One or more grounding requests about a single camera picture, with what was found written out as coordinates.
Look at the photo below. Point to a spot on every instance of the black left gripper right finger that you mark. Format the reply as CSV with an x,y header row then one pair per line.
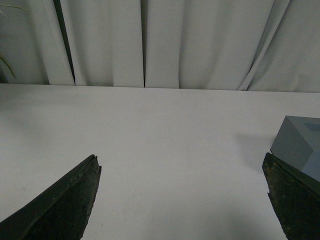
x,y
295,199

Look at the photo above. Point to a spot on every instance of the gray square base block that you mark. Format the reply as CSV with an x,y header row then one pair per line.
x,y
298,144

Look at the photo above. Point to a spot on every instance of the white pleated curtain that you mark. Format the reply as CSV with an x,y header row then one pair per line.
x,y
244,45

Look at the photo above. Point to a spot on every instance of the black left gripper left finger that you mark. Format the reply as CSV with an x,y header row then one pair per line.
x,y
62,211

